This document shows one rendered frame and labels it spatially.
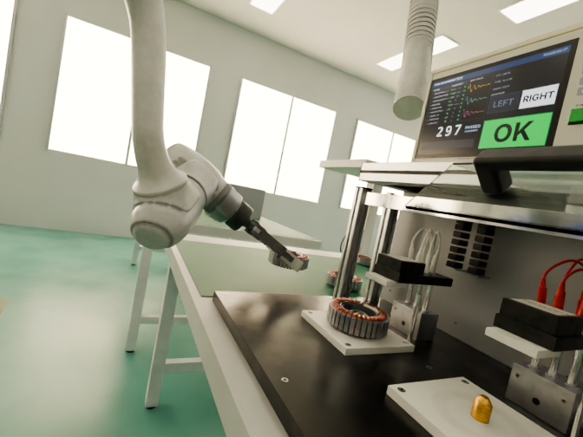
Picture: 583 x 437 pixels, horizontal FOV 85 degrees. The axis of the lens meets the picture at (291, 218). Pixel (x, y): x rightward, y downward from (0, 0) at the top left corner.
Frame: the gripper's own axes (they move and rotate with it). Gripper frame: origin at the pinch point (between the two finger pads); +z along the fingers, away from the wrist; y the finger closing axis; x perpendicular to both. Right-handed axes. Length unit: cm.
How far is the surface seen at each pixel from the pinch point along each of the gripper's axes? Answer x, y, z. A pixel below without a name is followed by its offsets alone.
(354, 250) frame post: -11.7, -13.9, 6.3
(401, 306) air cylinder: -6.5, -30.2, 13.0
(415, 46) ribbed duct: -135, 70, 10
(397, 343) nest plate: 0.3, -38.9, 8.8
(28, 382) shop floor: 109, 76, -23
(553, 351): -9, -60, 6
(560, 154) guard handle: -14, -68, -20
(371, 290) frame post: -7.4, -13.3, 18.2
